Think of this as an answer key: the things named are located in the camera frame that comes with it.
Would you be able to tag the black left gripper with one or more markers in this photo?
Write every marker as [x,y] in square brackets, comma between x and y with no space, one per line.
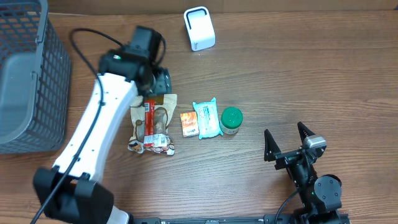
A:
[159,79]

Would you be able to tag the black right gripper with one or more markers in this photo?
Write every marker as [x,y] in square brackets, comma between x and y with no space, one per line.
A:
[272,149]

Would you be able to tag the red coffee stick sachet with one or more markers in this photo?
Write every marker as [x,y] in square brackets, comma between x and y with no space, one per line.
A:
[149,123]

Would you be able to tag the beige snack pouch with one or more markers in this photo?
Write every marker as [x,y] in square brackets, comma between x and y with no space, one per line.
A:
[164,109]

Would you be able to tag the green lid jar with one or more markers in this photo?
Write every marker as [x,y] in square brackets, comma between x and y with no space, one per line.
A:
[231,120]

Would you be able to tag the teal wet wipes pack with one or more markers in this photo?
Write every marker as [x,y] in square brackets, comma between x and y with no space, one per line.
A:
[208,120]

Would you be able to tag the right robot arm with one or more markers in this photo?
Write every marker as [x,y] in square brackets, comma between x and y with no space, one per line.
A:
[320,196]

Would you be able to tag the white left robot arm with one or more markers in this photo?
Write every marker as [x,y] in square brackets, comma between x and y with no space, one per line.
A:
[71,191]

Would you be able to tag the white barcode scanner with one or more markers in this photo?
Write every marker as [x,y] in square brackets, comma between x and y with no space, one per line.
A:
[200,29]

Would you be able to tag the orange small box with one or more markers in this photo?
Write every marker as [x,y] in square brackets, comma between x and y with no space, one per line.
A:
[189,123]

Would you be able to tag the grey plastic shopping basket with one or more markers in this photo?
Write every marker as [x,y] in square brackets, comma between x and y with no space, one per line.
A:
[35,79]

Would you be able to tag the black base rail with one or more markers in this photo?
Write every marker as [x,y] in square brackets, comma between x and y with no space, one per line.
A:
[266,219]

